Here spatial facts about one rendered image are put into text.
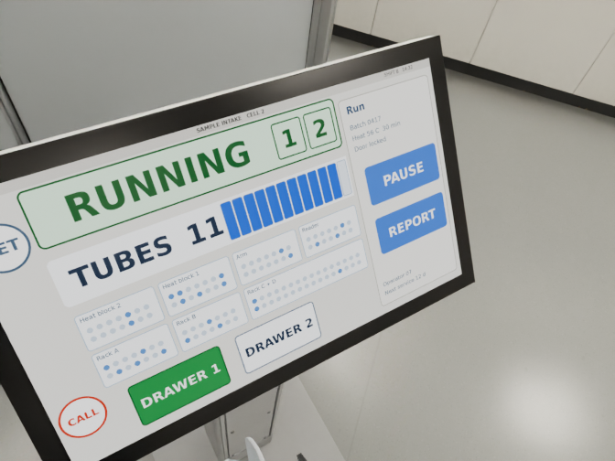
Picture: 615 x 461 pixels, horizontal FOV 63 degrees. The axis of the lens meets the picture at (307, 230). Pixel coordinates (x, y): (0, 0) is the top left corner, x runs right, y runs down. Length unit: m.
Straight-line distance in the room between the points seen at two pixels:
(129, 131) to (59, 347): 0.20
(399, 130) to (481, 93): 2.12
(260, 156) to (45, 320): 0.24
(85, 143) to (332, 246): 0.26
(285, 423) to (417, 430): 0.40
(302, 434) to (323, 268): 1.01
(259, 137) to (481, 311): 1.47
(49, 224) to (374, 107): 0.33
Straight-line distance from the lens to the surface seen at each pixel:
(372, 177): 0.55
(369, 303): 0.59
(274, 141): 0.49
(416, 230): 0.60
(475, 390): 1.73
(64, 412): 0.52
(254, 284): 0.51
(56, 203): 0.46
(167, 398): 0.53
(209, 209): 0.48
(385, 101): 0.56
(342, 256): 0.55
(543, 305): 1.99
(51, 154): 0.46
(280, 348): 0.55
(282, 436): 1.50
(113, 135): 0.46
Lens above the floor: 1.50
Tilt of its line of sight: 54 degrees down
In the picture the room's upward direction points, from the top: 11 degrees clockwise
